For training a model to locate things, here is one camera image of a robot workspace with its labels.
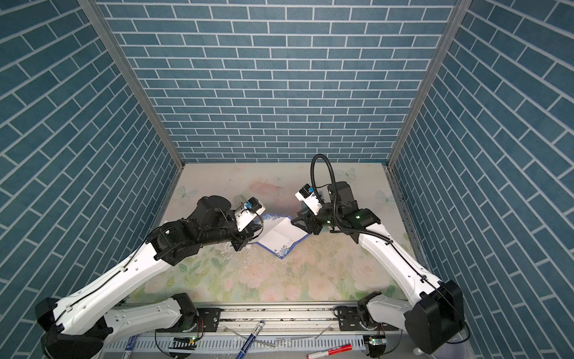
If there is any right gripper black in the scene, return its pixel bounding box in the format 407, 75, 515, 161
291, 203, 343, 234

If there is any white letter with blue border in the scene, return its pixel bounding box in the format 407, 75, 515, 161
257, 214, 309, 259

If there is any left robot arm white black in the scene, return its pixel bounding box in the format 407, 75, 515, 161
35, 195, 265, 358

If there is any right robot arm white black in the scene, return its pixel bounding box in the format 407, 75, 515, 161
292, 181, 467, 355

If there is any blue marker pen centre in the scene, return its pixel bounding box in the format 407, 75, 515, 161
236, 321, 265, 359

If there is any red marker pen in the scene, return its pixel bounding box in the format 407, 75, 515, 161
306, 344, 353, 359

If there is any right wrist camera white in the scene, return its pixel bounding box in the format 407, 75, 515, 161
295, 184, 323, 215

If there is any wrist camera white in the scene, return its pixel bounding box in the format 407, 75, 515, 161
295, 184, 323, 215
234, 197, 266, 232

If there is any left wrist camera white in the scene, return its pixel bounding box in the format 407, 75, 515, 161
234, 197, 266, 232

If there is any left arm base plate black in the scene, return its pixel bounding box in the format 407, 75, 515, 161
158, 308, 222, 334

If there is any aluminium mounting rail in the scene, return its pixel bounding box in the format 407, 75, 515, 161
102, 302, 458, 337

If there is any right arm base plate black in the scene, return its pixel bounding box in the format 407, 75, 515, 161
332, 305, 399, 332

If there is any white slotted cable duct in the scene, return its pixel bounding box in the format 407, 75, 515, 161
132, 334, 366, 354

